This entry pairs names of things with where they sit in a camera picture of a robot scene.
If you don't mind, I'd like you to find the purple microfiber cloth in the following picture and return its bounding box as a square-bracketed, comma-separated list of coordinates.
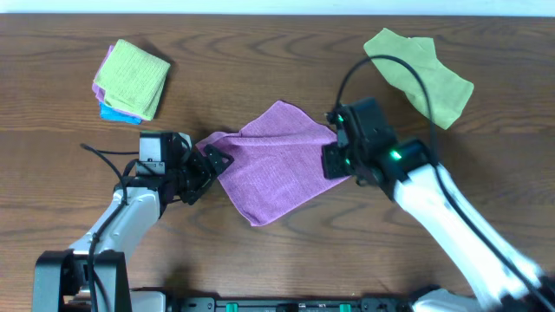
[196, 101, 346, 226]

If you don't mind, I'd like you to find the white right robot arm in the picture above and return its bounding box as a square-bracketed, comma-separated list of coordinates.
[323, 140, 554, 311]

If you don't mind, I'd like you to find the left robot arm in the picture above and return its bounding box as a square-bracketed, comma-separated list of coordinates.
[32, 137, 234, 311]

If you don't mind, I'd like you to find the folded blue cloth in stack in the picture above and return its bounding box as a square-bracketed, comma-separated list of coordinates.
[99, 101, 142, 125]

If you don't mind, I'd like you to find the crumpled olive green cloth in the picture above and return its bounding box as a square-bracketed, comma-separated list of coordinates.
[363, 29, 473, 130]

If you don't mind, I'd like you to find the folded green cloth on stack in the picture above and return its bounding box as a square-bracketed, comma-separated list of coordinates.
[94, 39, 171, 120]

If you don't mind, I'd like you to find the folded pink cloth in stack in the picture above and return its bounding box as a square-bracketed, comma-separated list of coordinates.
[91, 44, 144, 121]

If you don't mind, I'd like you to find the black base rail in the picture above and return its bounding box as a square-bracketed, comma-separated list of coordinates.
[129, 289, 439, 312]

